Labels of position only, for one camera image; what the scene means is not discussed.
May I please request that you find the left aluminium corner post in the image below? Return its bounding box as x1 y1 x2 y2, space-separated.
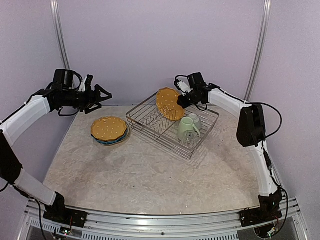
49 0 71 70

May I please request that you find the pale green mug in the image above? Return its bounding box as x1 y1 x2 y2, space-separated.
177 116 201 141

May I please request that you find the aluminium front rail frame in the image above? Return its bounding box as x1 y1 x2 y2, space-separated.
14 196 311 240

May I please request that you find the yellow polka dot plate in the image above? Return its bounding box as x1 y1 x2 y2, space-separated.
156 87 185 121
90 116 127 142

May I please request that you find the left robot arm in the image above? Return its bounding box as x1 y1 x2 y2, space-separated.
0 69 113 224

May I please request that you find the aluminium corner post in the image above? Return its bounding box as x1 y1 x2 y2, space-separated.
49 0 71 70
244 0 272 101

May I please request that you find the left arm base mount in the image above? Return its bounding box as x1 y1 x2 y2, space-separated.
43 208 88 228

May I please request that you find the cream bird pattern plate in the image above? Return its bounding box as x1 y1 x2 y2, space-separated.
110 124 130 146

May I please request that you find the metal wire dish rack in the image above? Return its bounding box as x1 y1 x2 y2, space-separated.
126 93 220 159

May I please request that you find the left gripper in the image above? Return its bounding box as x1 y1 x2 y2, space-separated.
60 83 112 114

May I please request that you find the right aluminium corner post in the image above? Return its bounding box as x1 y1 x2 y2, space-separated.
244 0 272 101

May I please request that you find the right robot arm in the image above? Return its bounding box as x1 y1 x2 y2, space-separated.
174 72 283 227

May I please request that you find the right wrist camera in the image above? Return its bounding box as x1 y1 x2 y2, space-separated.
174 75 191 96

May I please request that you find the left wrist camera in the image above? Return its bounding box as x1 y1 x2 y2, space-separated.
75 74 94 92

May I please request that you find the clear glass cup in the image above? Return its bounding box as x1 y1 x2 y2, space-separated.
181 130 199 149

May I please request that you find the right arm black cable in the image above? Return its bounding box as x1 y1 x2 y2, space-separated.
257 101 283 138

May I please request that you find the blue polka dot plate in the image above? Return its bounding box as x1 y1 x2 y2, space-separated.
91 127 130 146

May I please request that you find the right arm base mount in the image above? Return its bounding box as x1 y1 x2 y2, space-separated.
239 207 283 227

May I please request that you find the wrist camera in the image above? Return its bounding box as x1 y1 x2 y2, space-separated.
75 74 94 92
174 75 191 96

